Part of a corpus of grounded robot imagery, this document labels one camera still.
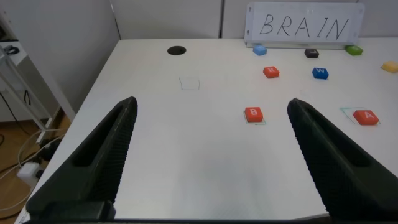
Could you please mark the orange block letter R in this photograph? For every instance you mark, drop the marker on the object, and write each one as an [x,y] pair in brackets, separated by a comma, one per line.
[271,71]

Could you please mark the black block letter L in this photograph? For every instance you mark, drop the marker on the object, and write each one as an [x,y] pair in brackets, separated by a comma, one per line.
[311,53]

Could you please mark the orange block letter B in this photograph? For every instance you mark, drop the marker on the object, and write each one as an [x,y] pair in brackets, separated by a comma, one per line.
[253,114]

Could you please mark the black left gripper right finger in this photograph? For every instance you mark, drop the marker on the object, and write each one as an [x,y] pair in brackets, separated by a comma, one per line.
[335,168]

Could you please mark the white power adapter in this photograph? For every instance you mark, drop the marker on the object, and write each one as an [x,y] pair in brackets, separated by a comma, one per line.
[28,172]

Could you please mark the light blue letter block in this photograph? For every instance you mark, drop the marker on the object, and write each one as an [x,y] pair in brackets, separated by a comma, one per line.
[259,49]

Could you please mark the white sign reading BRAIN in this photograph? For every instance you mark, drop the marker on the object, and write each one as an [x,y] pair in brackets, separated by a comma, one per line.
[304,23]

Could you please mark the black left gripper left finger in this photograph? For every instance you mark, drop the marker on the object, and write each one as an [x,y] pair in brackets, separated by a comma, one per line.
[93,161]

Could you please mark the white metal rack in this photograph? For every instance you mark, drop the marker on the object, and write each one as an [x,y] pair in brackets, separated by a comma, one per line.
[12,57]

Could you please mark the green block letter S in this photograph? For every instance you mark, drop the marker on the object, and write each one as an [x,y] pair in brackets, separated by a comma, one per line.
[354,50]

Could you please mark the orange block letter A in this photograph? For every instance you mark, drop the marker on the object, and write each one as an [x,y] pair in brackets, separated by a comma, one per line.
[366,117]

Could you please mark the small black device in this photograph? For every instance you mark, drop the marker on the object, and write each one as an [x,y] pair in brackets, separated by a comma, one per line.
[11,49]

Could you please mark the blue block letter W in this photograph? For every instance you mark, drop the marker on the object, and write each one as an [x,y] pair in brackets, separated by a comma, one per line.
[320,73]

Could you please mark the yellow letter block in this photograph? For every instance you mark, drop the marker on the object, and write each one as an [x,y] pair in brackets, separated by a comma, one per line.
[390,67]

